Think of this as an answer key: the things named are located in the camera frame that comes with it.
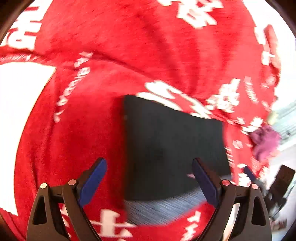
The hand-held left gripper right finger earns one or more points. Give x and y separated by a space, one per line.
205 183

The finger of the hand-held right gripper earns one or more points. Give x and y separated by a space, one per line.
250 174

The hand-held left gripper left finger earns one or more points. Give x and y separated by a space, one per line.
92 183

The black pants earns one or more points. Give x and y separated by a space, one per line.
161 139

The purple cloth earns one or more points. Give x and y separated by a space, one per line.
266 141

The red printed blanket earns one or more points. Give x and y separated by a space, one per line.
115 46

